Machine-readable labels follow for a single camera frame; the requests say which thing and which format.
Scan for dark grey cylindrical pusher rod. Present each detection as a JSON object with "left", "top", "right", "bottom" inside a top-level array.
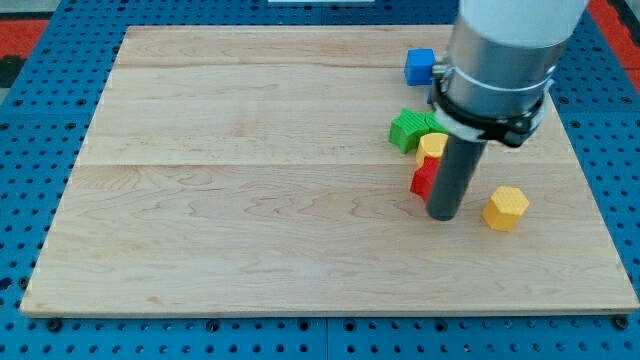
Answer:
[{"left": 426, "top": 135, "right": 486, "bottom": 221}]

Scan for yellow hexagon block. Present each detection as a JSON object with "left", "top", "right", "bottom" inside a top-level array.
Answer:
[{"left": 482, "top": 186, "right": 530, "bottom": 232}]

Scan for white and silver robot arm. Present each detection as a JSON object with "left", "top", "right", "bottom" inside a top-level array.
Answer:
[{"left": 426, "top": 0, "right": 588, "bottom": 221}]

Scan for green block behind arm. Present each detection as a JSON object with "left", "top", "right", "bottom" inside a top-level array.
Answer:
[{"left": 425, "top": 111, "right": 449, "bottom": 135}]

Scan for red star block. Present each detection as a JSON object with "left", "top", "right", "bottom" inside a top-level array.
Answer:
[{"left": 410, "top": 157, "right": 440, "bottom": 201}]

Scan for green star block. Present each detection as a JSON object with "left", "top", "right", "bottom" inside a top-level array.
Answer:
[{"left": 388, "top": 108, "right": 429, "bottom": 154}]

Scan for yellow rounded block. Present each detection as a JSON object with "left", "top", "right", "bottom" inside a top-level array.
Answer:
[{"left": 416, "top": 133, "right": 448, "bottom": 167}]

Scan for blue cube block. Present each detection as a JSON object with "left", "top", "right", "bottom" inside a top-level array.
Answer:
[{"left": 404, "top": 48, "right": 436, "bottom": 86}]

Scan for wooden board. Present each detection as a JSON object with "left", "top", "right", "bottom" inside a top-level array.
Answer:
[{"left": 21, "top": 25, "right": 639, "bottom": 318}]

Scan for black and white clamp ring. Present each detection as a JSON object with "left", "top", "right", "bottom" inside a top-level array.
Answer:
[{"left": 429, "top": 62, "right": 556, "bottom": 149}]

